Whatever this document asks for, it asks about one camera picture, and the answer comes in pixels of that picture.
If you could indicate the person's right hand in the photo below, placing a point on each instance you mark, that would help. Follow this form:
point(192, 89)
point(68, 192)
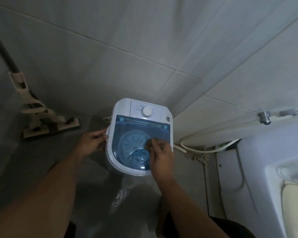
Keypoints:
point(162, 162)

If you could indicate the person's left hand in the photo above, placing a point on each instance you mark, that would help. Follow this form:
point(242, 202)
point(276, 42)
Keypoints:
point(89, 144)

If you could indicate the person's right fingers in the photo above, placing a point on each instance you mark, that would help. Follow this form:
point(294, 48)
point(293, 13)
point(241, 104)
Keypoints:
point(157, 145)

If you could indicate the person's left fingers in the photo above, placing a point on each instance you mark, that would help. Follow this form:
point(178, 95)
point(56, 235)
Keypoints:
point(101, 134)

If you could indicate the blue transparent washer lid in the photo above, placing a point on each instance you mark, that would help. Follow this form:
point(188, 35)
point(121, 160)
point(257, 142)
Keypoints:
point(129, 131)

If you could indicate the white mini washing machine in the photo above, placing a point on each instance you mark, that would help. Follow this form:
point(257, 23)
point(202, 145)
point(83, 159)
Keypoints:
point(139, 106)

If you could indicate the person's right forearm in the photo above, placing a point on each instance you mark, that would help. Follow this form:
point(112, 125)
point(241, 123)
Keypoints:
point(181, 198)

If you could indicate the person's left forearm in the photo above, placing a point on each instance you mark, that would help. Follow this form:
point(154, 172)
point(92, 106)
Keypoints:
point(39, 198)

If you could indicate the white timer knob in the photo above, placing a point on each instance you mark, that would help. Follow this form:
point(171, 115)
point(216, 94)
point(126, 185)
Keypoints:
point(147, 112)

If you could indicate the black shorts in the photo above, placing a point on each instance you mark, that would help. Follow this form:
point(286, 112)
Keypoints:
point(213, 228)

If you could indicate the cream toilet seat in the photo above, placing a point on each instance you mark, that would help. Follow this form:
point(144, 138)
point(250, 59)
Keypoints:
point(295, 208)

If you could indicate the metal wall tap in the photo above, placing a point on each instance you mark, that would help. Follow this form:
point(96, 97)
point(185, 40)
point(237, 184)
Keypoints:
point(264, 117)

